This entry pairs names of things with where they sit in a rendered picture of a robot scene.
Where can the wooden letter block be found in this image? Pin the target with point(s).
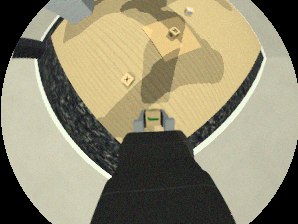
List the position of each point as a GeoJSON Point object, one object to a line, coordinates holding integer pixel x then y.
{"type": "Point", "coordinates": [173, 32]}
{"type": "Point", "coordinates": [153, 117]}
{"type": "Point", "coordinates": [189, 11]}
{"type": "Point", "coordinates": [127, 79]}

